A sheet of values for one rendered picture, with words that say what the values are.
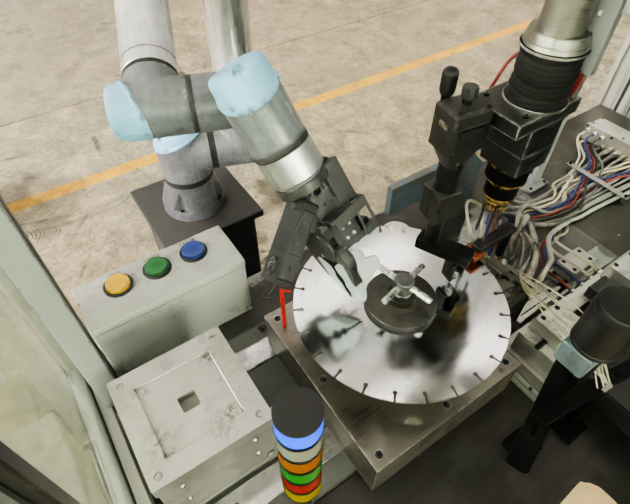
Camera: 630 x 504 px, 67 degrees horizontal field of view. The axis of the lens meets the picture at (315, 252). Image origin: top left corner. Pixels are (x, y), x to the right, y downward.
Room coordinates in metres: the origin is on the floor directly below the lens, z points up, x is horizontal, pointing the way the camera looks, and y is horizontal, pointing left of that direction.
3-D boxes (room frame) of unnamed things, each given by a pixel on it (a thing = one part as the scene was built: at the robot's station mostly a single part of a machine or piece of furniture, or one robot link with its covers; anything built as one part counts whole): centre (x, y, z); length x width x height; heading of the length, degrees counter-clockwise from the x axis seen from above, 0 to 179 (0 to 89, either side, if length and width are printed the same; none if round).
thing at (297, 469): (0.17, 0.01, 1.08); 0.05 x 0.04 x 0.03; 34
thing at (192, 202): (0.90, 0.30, 0.80); 0.15 x 0.15 x 0.10
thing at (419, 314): (0.44, -0.13, 0.96); 0.11 x 0.11 x 0.03
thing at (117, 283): (0.51, 0.34, 0.90); 0.04 x 0.04 x 0.02
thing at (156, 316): (0.54, 0.27, 0.82); 0.28 x 0.11 x 0.15; 124
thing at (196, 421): (0.30, 0.18, 0.82); 0.18 x 0.18 x 0.15; 34
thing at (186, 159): (0.90, 0.29, 0.91); 0.13 x 0.12 x 0.14; 104
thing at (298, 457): (0.17, 0.01, 1.11); 0.05 x 0.04 x 0.03; 34
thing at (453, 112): (0.50, -0.18, 1.17); 0.06 x 0.05 x 0.20; 115
